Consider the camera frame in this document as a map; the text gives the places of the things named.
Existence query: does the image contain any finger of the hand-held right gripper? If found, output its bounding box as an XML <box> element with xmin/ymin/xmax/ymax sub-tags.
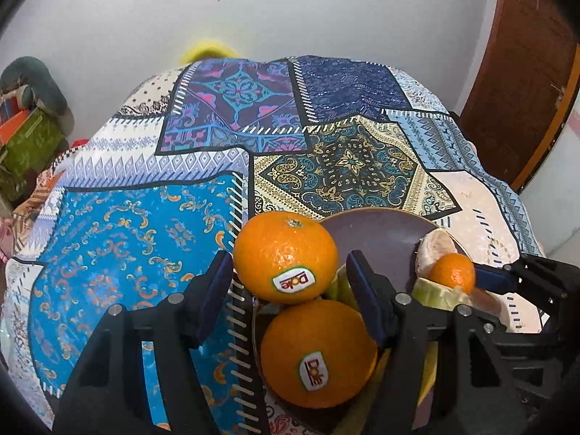
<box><xmin>473</xmin><ymin>312</ymin><xmax>515</xmax><ymax>341</ymax></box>
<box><xmin>473</xmin><ymin>263</ymin><xmax>526</xmax><ymax>291</ymax></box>

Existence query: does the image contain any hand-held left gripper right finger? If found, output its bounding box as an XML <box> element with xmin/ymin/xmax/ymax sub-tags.
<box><xmin>347</xmin><ymin>251</ymin><xmax>526</xmax><ymax>435</ymax></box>

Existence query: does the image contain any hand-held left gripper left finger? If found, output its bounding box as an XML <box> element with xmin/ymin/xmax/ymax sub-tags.
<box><xmin>53</xmin><ymin>250</ymin><xmax>234</xmax><ymax>435</ymax></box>

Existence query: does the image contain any yellow-green banana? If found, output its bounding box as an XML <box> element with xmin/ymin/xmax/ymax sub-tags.
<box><xmin>410</xmin><ymin>278</ymin><xmax>469</xmax><ymax>413</ymax></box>
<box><xmin>325</xmin><ymin>266</ymin><xmax>395</xmax><ymax>431</ymax></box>

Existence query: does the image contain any small mandarin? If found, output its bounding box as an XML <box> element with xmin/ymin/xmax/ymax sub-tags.
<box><xmin>428</xmin><ymin>253</ymin><xmax>476</xmax><ymax>294</ymax></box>

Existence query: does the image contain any purple plate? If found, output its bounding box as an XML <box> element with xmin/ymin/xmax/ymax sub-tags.
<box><xmin>251</xmin><ymin>208</ymin><xmax>472</xmax><ymax>435</ymax></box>

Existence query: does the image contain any large orange with sticker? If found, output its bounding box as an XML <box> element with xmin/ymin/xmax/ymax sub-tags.
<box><xmin>233</xmin><ymin>211</ymin><xmax>340</xmax><ymax>305</ymax></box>
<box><xmin>260</xmin><ymin>300</ymin><xmax>379</xmax><ymax>409</ymax></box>

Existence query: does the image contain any patchwork printed blanket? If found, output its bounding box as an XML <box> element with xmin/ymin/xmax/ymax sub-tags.
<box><xmin>9</xmin><ymin>55</ymin><xmax>547</xmax><ymax>435</ymax></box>

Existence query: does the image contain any white sliding wardrobe door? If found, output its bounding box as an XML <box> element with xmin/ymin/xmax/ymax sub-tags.
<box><xmin>520</xmin><ymin>68</ymin><xmax>580</xmax><ymax>261</ymax></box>

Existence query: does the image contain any pink floral sheet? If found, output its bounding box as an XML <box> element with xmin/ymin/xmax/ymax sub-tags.
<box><xmin>0</xmin><ymin>215</ymin><xmax>21</xmax><ymax>264</ymax></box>

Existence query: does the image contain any brown wooden door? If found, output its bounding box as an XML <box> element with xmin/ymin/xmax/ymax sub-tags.
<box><xmin>459</xmin><ymin>0</ymin><xmax>580</xmax><ymax>192</ymax></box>

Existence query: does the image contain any green patterned box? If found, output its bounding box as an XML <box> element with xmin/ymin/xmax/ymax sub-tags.
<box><xmin>0</xmin><ymin>111</ymin><xmax>70</xmax><ymax>207</ymax></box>

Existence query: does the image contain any yellow foam cushion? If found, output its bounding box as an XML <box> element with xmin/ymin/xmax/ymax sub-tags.
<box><xmin>178</xmin><ymin>37</ymin><xmax>241</xmax><ymax>65</ymax></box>

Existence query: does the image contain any orange flat box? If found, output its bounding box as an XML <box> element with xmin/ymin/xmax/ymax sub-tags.
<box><xmin>0</xmin><ymin>111</ymin><xmax>34</xmax><ymax>146</ymax></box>

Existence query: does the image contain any grey plush toy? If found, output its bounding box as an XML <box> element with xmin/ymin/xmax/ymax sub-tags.
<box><xmin>0</xmin><ymin>56</ymin><xmax>75</xmax><ymax>133</ymax></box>

